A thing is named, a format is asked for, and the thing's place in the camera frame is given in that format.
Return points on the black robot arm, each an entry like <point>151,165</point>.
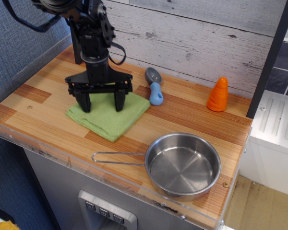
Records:
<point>92,37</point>

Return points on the white ridged cabinet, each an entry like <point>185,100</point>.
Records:
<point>265,159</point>

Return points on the black vertical post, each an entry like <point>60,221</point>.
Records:
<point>75,33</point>

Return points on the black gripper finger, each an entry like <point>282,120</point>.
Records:
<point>83,101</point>
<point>119,97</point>

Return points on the blue grey toy scoop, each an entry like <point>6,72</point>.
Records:
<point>154,80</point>

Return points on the orange toy carrot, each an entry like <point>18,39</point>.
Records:
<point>218,97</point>

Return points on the grey dispenser button panel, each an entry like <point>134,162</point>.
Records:
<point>100,214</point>

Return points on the green cloth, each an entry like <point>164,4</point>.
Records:
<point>104,120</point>

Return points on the yellow object at corner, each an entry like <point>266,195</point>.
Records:
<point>8,225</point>

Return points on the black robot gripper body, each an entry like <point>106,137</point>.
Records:
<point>99,78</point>

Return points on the stainless steel pot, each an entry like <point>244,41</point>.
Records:
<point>182,166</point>

